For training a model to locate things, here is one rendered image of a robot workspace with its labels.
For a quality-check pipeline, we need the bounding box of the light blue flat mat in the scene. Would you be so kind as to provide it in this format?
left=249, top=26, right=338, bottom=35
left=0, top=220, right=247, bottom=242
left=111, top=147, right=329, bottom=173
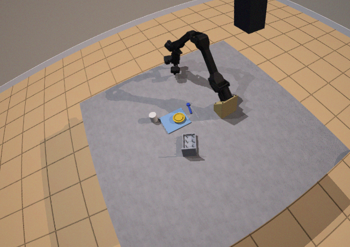
left=159, top=108, right=191, bottom=134

